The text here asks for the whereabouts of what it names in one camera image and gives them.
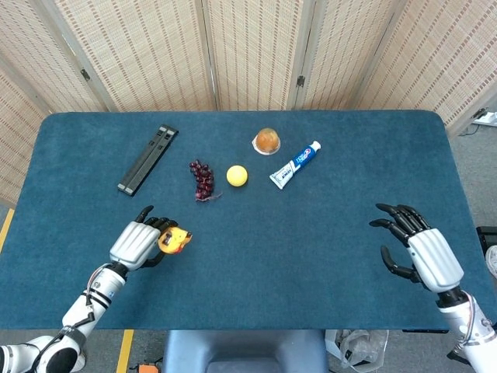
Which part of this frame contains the black folding stand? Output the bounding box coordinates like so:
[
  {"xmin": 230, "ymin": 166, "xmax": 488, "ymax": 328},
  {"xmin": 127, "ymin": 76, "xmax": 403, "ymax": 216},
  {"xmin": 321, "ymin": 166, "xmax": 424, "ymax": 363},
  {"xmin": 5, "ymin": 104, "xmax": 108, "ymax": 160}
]
[{"xmin": 116, "ymin": 124, "xmax": 180, "ymax": 197}]

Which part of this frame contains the blue table cloth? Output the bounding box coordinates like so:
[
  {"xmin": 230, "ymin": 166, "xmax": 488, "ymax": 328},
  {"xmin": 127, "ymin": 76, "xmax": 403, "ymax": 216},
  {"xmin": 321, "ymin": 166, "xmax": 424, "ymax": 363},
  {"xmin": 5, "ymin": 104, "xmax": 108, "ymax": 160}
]
[{"xmin": 0, "ymin": 110, "xmax": 488, "ymax": 331}]

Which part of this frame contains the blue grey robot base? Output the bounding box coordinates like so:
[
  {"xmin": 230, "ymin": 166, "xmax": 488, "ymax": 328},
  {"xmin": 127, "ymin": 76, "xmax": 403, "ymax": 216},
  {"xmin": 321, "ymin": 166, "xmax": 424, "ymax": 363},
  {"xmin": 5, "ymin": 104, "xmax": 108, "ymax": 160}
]
[{"xmin": 162, "ymin": 329, "xmax": 329, "ymax": 373}]

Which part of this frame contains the clear plastic bag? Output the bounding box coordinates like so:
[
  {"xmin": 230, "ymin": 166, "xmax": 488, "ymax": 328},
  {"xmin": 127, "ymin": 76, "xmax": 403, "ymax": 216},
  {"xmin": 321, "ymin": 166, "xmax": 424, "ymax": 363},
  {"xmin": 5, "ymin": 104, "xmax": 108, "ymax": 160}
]
[{"xmin": 334, "ymin": 329, "xmax": 390, "ymax": 368}]

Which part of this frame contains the dark red grape bunch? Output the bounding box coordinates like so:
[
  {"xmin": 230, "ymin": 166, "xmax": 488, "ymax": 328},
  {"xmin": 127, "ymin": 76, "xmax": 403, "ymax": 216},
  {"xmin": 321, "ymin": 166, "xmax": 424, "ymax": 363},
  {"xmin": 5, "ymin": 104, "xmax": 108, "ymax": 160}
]
[{"xmin": 189, "ymin": 159, "xmax": 224, "ymax": 203}]

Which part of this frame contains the yellow tape measure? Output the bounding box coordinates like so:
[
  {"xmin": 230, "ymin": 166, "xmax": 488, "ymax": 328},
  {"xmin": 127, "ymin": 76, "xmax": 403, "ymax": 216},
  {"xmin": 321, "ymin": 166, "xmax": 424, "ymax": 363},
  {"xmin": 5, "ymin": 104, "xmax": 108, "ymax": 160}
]
[{"xmin": 158, "ymin": 227, "xmax": 193, "ymax": 256}]

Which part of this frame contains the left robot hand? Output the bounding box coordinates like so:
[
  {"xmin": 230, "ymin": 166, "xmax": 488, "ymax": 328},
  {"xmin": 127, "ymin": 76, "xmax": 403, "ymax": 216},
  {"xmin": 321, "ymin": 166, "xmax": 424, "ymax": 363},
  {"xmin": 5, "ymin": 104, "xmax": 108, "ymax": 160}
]
[{"xmin": 109, "ymin": 205, "xmax": 180, "ymax": 272}]

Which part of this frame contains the white power strip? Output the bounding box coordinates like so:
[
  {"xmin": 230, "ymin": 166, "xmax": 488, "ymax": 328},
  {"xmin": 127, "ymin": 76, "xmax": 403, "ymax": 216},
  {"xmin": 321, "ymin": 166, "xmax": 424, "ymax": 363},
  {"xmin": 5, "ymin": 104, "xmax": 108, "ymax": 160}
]
[{"xmin": 472, "ymin": 111, "xmax": 497, "ymax": 126}]

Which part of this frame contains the orange device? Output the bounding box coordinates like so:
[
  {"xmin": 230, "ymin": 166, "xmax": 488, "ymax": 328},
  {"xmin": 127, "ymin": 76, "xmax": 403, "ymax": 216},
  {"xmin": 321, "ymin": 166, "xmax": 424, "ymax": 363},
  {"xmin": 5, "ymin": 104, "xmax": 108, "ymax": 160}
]
[{"xmin": 129, "ymin": 361, "xmax": 162, "ymax": 373}]

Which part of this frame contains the black box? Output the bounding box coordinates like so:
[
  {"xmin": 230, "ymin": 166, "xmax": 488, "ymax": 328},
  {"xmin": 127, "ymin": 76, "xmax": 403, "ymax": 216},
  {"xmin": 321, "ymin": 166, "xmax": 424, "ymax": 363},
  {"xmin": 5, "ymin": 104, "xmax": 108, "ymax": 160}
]
[{"xmin": 476, "ymin": 225, "xmax": 497, "ymax": 256}]

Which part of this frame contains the orange jelly cup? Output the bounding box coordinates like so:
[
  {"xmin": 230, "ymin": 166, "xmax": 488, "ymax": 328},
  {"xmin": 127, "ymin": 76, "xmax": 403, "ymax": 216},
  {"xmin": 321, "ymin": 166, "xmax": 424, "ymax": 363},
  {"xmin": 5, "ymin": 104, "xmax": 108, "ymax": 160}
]
[{"xmin": 251, "ymin": 127, "xmax": 282, "ymax": 155}]

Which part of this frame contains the white blue toothpaste tube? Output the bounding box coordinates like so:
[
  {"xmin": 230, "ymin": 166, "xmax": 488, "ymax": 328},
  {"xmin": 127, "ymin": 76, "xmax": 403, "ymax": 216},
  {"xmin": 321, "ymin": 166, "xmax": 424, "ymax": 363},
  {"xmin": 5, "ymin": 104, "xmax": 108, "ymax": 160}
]
[{"xmin": 269, "ymin": 140, "xmax": 322, "ymax": 190}]

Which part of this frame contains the yellow ball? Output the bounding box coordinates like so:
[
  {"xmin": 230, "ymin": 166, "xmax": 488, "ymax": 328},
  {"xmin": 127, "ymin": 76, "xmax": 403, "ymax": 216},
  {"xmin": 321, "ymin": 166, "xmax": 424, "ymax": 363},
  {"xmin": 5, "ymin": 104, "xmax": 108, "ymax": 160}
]
[{"xmin": 226, "ymin": 165, "xmax": 249, "ymax": 188}]

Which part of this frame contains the bamboo folding screen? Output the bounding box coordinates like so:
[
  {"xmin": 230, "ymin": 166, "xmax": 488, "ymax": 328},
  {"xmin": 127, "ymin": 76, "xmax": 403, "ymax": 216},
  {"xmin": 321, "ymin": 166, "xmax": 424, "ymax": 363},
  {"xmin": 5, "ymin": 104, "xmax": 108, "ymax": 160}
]
[{"xmin": 0, "ymin": 0, "xmax": 497, "ymax": 211}]

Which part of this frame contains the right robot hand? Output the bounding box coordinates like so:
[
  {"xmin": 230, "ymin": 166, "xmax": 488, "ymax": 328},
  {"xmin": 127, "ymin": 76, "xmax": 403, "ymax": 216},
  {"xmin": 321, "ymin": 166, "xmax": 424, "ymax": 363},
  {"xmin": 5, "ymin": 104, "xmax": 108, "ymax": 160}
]
[{"xmin": 369, "ymin": 203, "xmax": 465, "ymax": 294}]

